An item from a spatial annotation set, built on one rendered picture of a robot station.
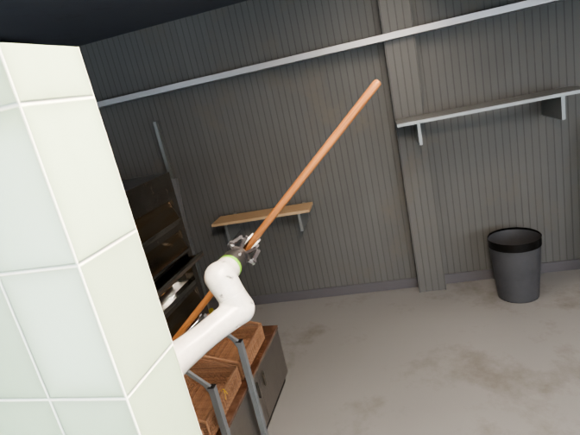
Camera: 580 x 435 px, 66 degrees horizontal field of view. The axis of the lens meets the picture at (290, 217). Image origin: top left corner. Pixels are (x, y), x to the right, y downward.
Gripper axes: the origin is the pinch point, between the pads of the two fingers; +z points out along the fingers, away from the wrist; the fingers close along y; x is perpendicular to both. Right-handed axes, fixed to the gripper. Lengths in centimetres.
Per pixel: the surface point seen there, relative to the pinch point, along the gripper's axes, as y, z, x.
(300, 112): -56, 331, -14
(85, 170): -14, -126, 62
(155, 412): 7, -128, 44
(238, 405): 60, 69, -142
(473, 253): 197, 344, -17
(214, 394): 38, 38, -117
